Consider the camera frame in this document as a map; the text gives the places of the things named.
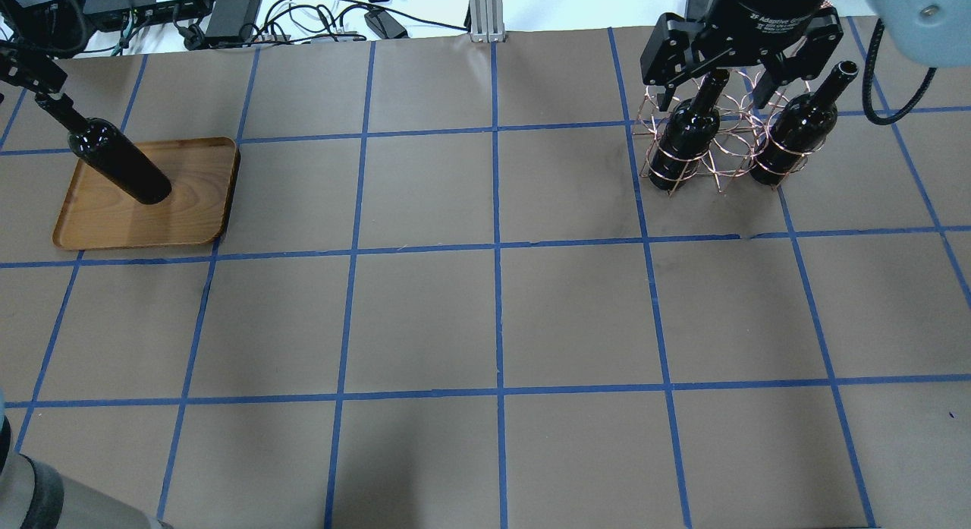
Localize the dark wine bottle near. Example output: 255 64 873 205
749 60 859 187

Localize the dark wine bottle far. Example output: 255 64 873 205
648 69 731 191

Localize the wooden serving tray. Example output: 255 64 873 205
52 136 240 251

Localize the aluminium frame post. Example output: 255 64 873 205
468 0 507 43

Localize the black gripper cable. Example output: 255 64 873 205
862 19 938 127

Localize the dark wine bottle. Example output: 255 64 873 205
648 69 731 191
749 60 859 187

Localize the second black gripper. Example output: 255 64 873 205
640 0 844 111

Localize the copper wire bottle basket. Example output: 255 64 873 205
633 69 826 197

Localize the dark wine bottle carried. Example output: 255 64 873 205
34 93 172 205

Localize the black power adapter brick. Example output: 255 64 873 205
363 10 410 40

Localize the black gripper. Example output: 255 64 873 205
1 41 68 94

